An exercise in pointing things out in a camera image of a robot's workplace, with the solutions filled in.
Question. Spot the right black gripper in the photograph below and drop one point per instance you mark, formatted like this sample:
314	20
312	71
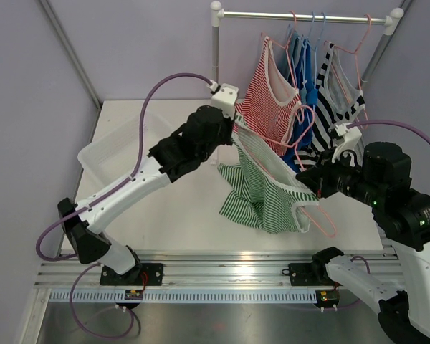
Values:
318	178

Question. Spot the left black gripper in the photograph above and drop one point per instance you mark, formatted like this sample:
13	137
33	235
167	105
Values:
228	124

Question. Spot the green striped tank top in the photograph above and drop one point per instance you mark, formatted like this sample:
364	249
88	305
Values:
265	193

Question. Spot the red striped tank top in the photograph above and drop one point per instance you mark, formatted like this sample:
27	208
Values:
270	103

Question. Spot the royal blue tank top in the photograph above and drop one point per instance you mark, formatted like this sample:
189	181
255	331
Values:
298	129

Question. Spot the light blue hanger of teal top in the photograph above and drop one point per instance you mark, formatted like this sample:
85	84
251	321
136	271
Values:
290	30

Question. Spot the teal tank top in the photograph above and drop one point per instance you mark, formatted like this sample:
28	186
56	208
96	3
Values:
296	61

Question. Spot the pink hanger of red top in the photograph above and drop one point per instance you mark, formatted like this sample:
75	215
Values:
295	66

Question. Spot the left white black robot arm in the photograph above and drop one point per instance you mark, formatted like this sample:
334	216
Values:
182	152

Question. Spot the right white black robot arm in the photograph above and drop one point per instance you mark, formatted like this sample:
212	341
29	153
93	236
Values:
382	182

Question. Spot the black white striped tank top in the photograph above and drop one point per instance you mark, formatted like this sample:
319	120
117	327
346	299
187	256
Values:
337	102

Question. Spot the white plastic basket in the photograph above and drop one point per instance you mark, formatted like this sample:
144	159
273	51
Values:
115	153

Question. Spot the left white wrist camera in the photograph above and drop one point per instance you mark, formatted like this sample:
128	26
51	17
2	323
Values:
224	97

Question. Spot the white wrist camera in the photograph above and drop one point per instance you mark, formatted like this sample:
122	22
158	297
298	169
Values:
346	138
224	97

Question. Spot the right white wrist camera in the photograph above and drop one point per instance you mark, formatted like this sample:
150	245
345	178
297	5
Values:
346	138

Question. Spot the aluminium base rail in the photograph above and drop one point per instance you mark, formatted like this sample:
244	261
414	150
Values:
230	270

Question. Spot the white slotted cable duct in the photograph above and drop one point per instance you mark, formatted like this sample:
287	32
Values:
188	296

